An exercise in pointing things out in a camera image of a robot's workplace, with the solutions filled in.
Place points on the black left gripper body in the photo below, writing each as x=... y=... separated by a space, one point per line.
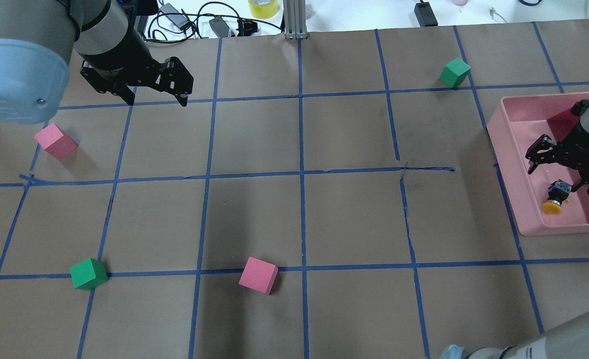
x=123 y=59

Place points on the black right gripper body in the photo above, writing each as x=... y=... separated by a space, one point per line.
x=580 y=144

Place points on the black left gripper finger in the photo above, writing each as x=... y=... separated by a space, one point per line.
x=181 y=95
x=123 y=91

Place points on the yellow push button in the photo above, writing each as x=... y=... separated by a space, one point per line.
x=558 y=193

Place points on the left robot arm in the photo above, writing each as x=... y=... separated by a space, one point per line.
x=38 y=37

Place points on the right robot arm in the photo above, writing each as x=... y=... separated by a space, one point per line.
x=566 y=341

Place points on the pink plastic bin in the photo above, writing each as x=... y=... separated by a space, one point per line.
x=515 y=125

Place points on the pink cube at edge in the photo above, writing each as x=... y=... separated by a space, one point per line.
x=55 y=141

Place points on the green cube far corner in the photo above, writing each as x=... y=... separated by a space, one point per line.
x=455 y=72

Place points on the yellow tape roll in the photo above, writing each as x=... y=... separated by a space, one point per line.
x=263 y=9

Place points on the black power adapter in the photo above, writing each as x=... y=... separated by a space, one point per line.
x=424 y=14

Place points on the brown paper mat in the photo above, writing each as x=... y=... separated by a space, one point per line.
x=344 y=160

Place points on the green cube near base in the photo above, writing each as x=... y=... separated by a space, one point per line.
x=88 y=274

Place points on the pink cube near centre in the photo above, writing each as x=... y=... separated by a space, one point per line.
x=258 y=275

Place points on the aluminium frame post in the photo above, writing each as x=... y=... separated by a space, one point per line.
x=294 y=16

